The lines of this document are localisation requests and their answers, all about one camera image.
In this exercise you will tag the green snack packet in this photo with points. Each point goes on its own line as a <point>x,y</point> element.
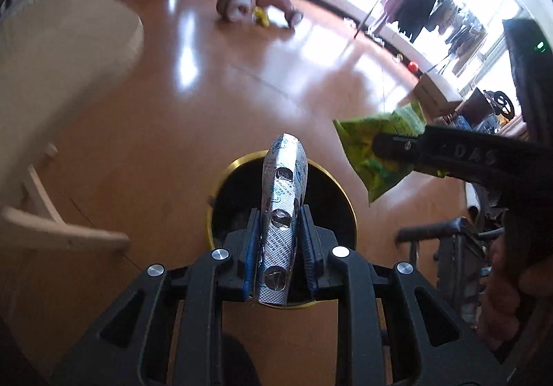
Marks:
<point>367,144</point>

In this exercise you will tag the black metal chair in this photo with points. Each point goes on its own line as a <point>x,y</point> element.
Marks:
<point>453,256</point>

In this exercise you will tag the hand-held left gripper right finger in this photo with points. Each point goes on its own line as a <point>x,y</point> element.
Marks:
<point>309,256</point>

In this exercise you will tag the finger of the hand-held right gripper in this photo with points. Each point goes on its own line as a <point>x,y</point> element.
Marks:
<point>453,154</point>

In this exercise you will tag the yellow toy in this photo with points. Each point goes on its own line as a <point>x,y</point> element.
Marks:
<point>261,17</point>

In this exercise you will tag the cardboard box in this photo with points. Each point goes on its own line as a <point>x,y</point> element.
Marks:
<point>438,94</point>

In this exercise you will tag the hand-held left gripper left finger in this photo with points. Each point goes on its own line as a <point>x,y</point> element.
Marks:
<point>250,256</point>

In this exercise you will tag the small red ball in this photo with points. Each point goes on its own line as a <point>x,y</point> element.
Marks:
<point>413,66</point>

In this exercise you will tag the silver blister pack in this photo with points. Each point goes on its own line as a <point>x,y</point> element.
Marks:
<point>281,213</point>

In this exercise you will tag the person's right hand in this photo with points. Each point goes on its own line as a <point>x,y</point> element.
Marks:
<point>501,304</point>

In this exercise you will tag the black trash can gold rim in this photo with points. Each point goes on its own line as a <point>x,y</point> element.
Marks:
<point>330,195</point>

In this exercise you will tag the clothes rack with clothes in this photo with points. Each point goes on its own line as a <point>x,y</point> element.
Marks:
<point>427,10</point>

